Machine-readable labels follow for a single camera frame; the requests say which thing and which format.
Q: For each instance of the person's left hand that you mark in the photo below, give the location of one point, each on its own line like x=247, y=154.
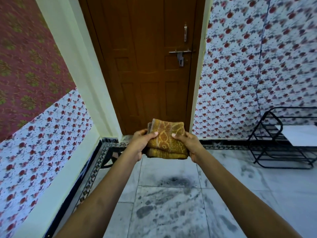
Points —
x=137, y=145

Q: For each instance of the person's right hand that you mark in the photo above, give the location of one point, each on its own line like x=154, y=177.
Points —
x=192, y=146

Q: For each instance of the person's right forearm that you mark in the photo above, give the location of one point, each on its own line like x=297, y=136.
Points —
x=237, y=198

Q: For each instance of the metal door latch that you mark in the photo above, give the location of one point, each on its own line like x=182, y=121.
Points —
x=180, y=56

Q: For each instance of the black metal rack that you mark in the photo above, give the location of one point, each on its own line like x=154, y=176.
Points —
x=279, y=141

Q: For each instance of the person's left thumb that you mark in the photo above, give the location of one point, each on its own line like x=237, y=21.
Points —
x=151, y=136

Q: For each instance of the yellow patterned towel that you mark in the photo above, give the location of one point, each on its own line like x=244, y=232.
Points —
x=166, y=140

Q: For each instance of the person's left forearm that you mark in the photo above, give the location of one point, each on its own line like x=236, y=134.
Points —
x=99, y=195

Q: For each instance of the white flat board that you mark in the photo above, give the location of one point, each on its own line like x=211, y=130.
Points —
x=301, y=135

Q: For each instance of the brown wooden door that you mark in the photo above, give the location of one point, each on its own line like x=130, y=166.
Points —
x=146, y=64

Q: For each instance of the person's right thumb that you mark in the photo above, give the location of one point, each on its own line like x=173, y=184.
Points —
x=178, y=137

